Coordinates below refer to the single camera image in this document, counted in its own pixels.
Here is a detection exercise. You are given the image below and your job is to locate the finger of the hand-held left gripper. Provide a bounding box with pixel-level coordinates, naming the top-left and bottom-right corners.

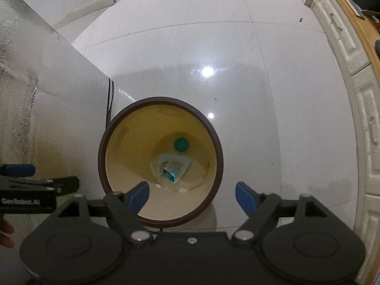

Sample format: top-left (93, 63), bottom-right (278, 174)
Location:
top-left (0, 164), bottom-right (36, 179)
top-left (0, 176), bottom-right (80, 197)

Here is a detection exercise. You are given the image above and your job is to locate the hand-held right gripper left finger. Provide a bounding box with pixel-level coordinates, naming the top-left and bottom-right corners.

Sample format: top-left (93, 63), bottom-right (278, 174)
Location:
top-left (55, 181), bottom-right (153, 244)

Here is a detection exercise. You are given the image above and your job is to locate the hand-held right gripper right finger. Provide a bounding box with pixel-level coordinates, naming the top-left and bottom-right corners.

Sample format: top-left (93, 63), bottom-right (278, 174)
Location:
top-left (232, 181), bottom-right (328, 243)

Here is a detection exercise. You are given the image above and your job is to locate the brown yellow round bin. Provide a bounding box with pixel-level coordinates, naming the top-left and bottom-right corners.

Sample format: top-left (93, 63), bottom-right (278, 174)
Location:
top-left (98, 96), bottom-right (224, 229)

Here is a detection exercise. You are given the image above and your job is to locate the person's left hand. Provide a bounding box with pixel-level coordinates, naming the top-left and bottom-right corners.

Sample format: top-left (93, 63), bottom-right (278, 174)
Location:
top-left (0, 217), bottom-right (15, 248)

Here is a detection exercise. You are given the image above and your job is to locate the clear teal-printed plastic wrapper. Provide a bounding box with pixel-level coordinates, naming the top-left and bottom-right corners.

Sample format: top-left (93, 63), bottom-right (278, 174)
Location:
top-left (152, 152), bottom-right (192, 185)

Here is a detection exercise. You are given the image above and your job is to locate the teal round lid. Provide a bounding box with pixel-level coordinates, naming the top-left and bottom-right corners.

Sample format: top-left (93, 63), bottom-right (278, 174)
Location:
top-left (173, 137), bottom-right (190, 153)

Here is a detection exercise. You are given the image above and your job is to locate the silver foil-covered appliance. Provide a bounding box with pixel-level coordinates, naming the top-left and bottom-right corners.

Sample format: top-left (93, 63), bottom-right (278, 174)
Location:
top-left (0, 0), bottom-right (116, 238)

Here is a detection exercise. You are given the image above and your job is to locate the white kitchen cabinet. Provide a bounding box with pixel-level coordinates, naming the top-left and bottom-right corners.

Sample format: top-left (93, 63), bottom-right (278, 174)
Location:
top-left (304, 0), bottom-right (380, 276)

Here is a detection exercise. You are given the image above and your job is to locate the wooden countertop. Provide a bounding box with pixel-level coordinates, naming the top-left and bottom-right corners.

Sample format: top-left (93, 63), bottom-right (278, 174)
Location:
top-left (319, 0), bottom-right (380, 79)

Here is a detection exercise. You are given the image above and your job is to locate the black cable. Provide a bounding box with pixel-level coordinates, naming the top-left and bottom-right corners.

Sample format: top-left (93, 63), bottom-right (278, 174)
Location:
top-left (104, 78), bottom-right (115, 133)

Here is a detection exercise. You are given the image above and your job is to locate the metal cabinet handle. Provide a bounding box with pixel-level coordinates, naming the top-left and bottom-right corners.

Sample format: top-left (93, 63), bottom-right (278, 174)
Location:
top-left (368, 115), bottom-right (380, 147)
top-left (328, 13), bottom-right (342, 31)

